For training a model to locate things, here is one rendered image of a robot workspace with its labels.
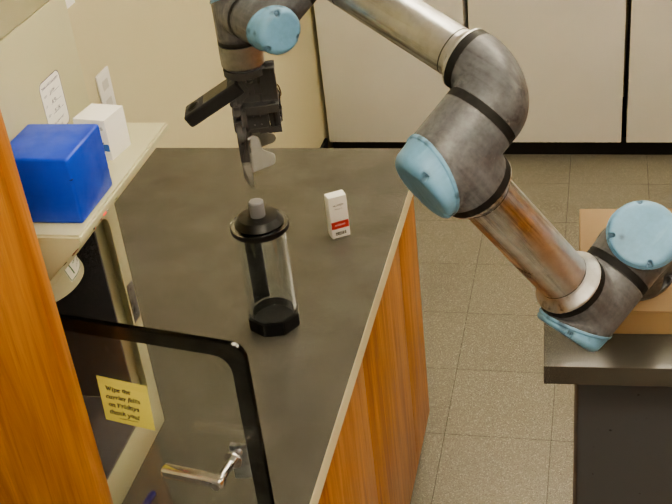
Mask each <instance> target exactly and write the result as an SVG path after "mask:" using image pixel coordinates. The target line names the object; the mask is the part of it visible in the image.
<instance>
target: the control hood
mask: <svg viewBox="0 0 672 504"><path fill-rule="evenodd" d="M126 124H127V128H128V133H129V137H130V142H131V145H130V146H129V147H128V148H126V149H125V150H124V151H123V152H122V153H121V154H120V155H119V156H118V157H116V158H115V159H114V160H107V163H108V167H109V172H110V176H111V180H112V186H111V188H110V189H109V190H108V191H107V193H106V194H105V195H104V197H103V198H102V199H101V200H100V202H99V203H98V204H97V206H96V207H95V208H94V209H93V211H92V212H91V213H90V215H89V216H88V217H87V218H86V220H85V221H84V222H83V223H42V222H33V225H34V228H35V232H36V235H37V239H38V242H39V246H40V249H41V253H42V256H43V260H44V263H45V266H46V270H47V273H48V277H49V280H50V281H51V280H52V278H53V277H54V276H55V275H56V274H57V272H58V271H59V270H60V269H61V268H62V267H63V265H64V264H65V263H66V262H67V261H68V259H69V258H70V257H71V256H72V255H73V253H74V252H75V251H76V250H77V249H78V247H79V246H80V245H81V244H82V243H83V241H84V240H85V239H86V237H87V236H88V235H89V233H90V232H91V231H92V229H93V228H94V227H95V225H96V224H97V223H98V221H99V220H100V219H101V218H102V216H103V215H104V214H105V212H106V211H107V210H108V208H109V207H110V206H111V204H112V203H113V202H114V200H115V199H116V198H117V196H118V195H119V194H120V192H121V191H122V190H123V188H124V187H125V186H126V184H127V183H128V182H129V181H130V179H131V178H132V177H133V175H134V174H135V173H136V171H137V170H138V169H139V167H140V166H141V165H142V163H143V162H144V161H145V159H146V158H147V157H148V155H149V154H150V153H151V151H152V150H153V149H154V148H155V146H156V145H157V144H158V142H159V141H160V140H161V138H162V137H163V136H164V134H165V133H166V132H167V130H168V129H167V128H168V124H166V123H126Z"/></svg>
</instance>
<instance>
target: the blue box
mask: <svg viewBox="0 0 672 504"><path fill-rule="evenodd" d="M10 144H11V148H12V151H13V155H14V158H15V162H16V165H17V169H18V172H19V176H20V179H21V183H22V186H23V190H24V193H25V197H26V200H27V204H28V207H29V211H30V214H31V218H32V221H33V222H42V223H83V222H84V221H85V220H86V218H87V217H88V216H89V215H90V213H91V212H92V211H93V209H94V208H95V207H96V206H97V204H98V203H99V202H100V200H101V199H102V198H103V197H104V195H105V194H106V193H107V191H108V190H109V189H110V188H111V186H112V180H111V176H110V172H109V167H108V163H107V159H106V155H105V151H104V146H103V144H104V143H103V142H102V138H101V134H100V130H99V126H98V125H97V124H28V125H27V126H26V127H25V128H24V129H23V130H22V131H21V132H20V133H19V134H18V135H17V136H16V137H15V138H14V139H13V140H12V141H11V142H10Z"/></svg>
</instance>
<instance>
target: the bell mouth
mask: <svg viewBox="0 0 672 504"><path fill-rule="evenodd" d="M83 274H84V266H83V263H82V262H81V260H80V259H79V258H78V257H77V255H76V256H75V257H74V259H73V260H72V261H71V263H70V264H69V265H68V267H67V268H66V269H65V271H64V272H63V273H62V275H61V276H60V277H59V279H58V280H57V281H56V283H55V284H54V285H53V287H52V291H53V294H54V298H55V301H56V302H57V301H59V300H61V299H62V298H64V297H65V296H67V295H68V294H69V293H70V292H71V291H73V290H74V289H75V288H76V286H77V285H78V284H79V283H80V281H81V279H82V277H83Z"/></svg>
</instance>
